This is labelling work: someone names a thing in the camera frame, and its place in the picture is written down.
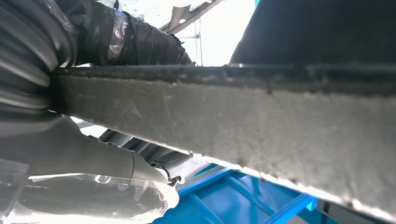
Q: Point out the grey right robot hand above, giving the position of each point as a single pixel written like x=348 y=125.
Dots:
x=77 y=154

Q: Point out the blue metal shelf rack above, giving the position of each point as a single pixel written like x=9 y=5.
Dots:
x=222 y=201

